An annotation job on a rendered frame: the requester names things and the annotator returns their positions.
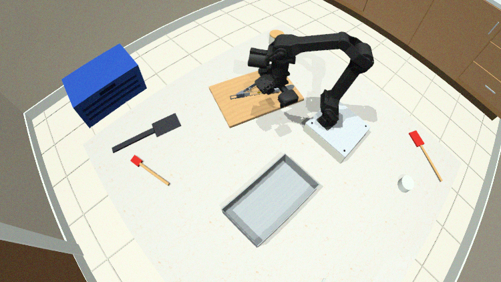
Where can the red spatula with wooden handle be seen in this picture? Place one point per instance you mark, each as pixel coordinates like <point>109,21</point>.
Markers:
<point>419,142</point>

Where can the light wooden board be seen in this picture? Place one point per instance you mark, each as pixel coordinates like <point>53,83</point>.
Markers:
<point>240,110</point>

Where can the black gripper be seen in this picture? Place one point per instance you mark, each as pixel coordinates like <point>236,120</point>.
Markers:
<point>287,97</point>

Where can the white cylinder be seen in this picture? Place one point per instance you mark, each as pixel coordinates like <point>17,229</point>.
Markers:
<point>405,184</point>

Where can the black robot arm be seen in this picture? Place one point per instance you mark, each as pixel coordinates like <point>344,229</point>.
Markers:
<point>285,47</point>

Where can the grey cylindrical canister with wooden lid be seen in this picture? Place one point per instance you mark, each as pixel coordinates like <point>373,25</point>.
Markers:
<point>273,34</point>

